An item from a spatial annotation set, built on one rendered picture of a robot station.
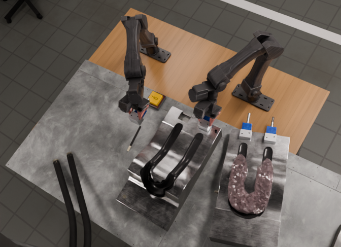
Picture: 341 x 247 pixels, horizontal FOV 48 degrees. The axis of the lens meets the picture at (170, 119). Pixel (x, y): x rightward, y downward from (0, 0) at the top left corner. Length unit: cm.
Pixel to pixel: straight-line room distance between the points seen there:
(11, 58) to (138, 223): 223
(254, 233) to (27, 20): 286
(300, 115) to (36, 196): 187
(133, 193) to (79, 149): 39
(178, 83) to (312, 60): 134
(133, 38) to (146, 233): 83
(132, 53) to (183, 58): 51
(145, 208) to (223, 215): 34
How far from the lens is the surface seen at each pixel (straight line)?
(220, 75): 152
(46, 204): 283
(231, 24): 318
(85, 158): 190
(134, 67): 156
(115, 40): 220
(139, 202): 169
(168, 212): 166
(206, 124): 169
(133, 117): 173
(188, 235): 169
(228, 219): 158
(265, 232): 157
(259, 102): 187
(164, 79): 198
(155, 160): 168
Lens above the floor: 246
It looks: 63 degrees down
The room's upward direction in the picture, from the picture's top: 20 degrees counter-clockwise
